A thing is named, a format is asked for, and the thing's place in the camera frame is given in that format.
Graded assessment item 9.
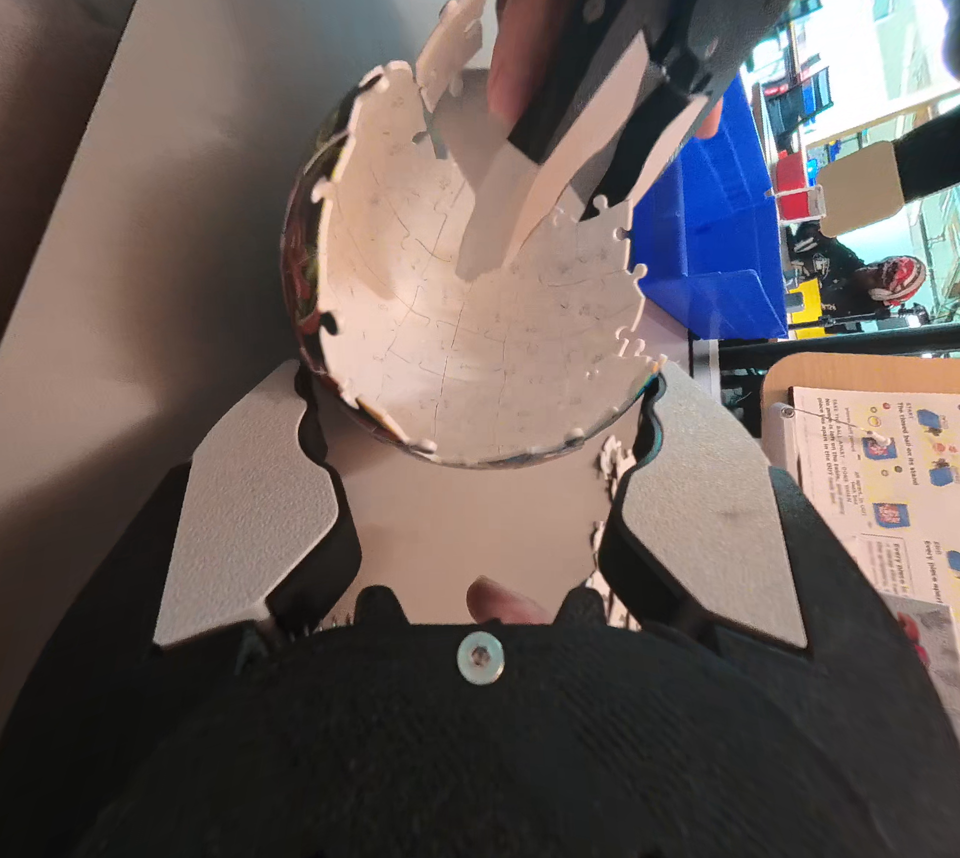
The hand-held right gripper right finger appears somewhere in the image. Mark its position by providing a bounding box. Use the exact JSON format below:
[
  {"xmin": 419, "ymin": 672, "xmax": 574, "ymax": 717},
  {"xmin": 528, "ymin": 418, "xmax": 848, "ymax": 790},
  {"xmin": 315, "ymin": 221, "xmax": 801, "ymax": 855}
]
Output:
[{"xmin": 598, "ymin": 361, "xmax": 811, "ymax": 651}]

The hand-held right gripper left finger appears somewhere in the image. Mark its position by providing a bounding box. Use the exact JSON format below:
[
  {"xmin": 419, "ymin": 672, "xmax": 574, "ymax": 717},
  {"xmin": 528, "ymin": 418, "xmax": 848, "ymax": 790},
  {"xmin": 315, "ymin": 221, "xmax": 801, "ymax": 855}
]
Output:
[{"xmin": 153, "ymin": 357, "xmax": 363, "ymax": 647}]

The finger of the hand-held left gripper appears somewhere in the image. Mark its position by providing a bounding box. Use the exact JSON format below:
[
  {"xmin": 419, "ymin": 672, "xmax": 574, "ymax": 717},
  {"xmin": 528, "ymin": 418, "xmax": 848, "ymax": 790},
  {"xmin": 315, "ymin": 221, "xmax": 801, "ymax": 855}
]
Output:
[
  {"xmin": 577, "ymin": 84, "xmax": 712, "ymax": 223},
  {"xmin": 457, "ymin": 0, "xmax": 670, "ymax": 279}
]

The colourful cartoon puzzle ball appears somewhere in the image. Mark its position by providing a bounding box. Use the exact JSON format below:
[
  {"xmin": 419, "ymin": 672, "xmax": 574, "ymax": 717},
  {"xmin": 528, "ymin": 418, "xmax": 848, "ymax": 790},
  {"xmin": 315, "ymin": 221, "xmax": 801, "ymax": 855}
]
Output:
[{"xmin": 281, "ymin": 0, "xmax": 669, "ymax": 469}]

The loose puzzle piece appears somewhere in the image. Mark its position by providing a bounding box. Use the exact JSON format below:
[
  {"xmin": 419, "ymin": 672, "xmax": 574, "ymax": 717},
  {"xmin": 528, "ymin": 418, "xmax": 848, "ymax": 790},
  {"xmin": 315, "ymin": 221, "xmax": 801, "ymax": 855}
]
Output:
[{"xmin": 596, "ymin": 434, "xmax": 640, "ymax": 501}]

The person's right hand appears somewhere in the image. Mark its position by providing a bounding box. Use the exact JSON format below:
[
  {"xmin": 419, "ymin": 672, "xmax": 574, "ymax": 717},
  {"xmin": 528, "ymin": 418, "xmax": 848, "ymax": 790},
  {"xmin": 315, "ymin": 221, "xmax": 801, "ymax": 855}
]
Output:
[{"xmin": 465, "ymin": 576, "xmax": 552, "ymax": 627}]

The blue plastic bin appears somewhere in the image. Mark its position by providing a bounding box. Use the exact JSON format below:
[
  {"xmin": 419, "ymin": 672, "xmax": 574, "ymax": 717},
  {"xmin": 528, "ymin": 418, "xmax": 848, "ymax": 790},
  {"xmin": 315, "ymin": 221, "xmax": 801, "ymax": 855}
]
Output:
[{"xmin": 630, "ymin": 74, "xmax": 789, "ymax": 342}]

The printed instruction sheet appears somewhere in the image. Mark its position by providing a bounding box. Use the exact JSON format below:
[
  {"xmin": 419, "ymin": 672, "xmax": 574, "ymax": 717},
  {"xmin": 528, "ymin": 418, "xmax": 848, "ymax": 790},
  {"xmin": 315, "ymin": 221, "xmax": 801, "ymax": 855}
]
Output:
[{"xmin": 787, "ymin": 385, "xmax": 960, "ymax": 608}]

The printed paper sheet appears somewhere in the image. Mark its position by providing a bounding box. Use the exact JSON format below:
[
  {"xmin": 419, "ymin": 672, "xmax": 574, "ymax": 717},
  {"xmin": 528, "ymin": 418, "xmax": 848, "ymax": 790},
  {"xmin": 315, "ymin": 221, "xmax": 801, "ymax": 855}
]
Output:
[{"xmin": 877, "ymin": 588, "xmax": 960, "ymax": 690}]

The person's leg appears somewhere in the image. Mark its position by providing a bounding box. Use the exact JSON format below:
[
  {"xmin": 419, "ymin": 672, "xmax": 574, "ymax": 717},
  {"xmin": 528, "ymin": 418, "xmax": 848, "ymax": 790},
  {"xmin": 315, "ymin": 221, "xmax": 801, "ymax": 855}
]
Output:
[{"xmin": 0, "ymin": 0, "xmax": 144, "ymax": 342}]

